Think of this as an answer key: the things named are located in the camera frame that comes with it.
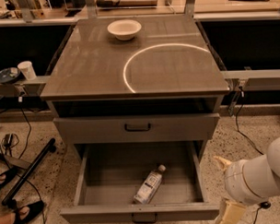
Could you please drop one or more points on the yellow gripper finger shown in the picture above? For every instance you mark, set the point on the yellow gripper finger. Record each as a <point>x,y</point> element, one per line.
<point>222,163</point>
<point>231,211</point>

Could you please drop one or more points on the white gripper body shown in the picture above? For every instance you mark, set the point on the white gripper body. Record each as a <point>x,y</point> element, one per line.
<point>236,181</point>

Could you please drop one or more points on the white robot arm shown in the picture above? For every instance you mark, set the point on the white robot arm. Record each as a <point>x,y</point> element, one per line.
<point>273,161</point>

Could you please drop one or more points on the open middle drawer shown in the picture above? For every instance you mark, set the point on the open middle drawer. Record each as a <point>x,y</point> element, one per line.
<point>111,174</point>

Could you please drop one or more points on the grey drawer cabinet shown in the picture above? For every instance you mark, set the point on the grey drawer cabinet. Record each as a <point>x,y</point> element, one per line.
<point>167,68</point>

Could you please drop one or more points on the closed upper drawer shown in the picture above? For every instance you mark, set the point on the closed upper drawer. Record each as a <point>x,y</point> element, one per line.
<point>137,129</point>

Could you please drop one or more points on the black power adapter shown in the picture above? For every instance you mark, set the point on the black power adapter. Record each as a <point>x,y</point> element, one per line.
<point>265,205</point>

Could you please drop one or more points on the white ceramic bowl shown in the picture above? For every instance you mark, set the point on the white ceramic bowl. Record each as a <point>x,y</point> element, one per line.
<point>124,29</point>

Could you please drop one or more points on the black slipper foot near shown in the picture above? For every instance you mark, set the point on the black slipper foot near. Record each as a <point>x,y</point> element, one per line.
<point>23,215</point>

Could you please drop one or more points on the black slipper foot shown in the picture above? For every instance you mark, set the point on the black slipper foot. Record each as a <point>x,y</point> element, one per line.
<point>23,215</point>
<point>7,176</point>

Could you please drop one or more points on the black slipper foot far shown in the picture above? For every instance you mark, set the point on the black slipper foot far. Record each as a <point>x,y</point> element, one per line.
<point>7,176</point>

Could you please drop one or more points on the small black floor device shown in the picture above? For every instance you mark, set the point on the small black floor device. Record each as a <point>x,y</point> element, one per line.
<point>8,141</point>

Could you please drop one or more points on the black tripod leg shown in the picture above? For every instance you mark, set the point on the black tripod leg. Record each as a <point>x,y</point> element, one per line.
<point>9,199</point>

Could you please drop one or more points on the white paper cup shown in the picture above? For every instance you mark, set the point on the white paper cup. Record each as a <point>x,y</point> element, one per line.
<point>27,70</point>

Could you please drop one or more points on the dark blue plate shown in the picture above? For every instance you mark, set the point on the dark blue plate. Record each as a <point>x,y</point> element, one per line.
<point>9,75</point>

